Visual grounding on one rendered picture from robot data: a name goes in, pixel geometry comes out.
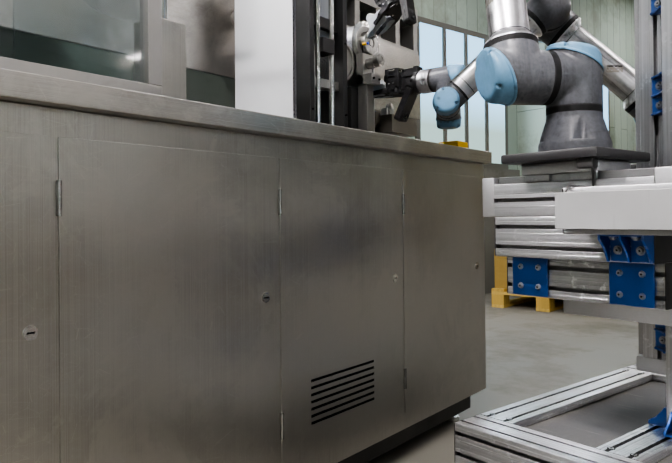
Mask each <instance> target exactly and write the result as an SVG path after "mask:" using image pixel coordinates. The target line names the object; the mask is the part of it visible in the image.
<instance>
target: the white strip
mask: <svg viewBox="0 0 672 463"><path fill-rule="evenodd" d="M235 108H237V109H243V110H249V111H255V112H260V113H266V114H272V115H278V116H284V117H290V118H293V21H292V0H235Z"/></svg>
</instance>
